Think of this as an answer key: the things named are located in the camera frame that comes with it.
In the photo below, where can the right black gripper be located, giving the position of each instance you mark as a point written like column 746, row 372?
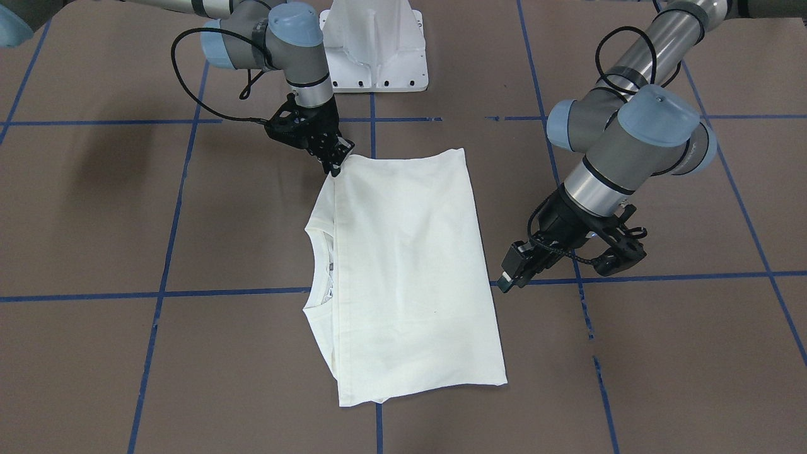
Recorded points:
column 319, row 125

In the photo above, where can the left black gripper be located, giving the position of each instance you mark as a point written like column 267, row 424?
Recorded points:
column 560, row 223

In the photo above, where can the cream cat print t-shirt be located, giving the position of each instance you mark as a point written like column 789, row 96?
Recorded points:
column 400, row 300

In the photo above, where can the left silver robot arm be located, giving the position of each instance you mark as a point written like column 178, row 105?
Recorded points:
column 628, row 128

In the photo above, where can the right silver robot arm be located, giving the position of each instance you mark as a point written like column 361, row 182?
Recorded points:
column 265, row 36

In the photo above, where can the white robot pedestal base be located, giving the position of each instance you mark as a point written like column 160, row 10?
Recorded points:
column 375, row 47

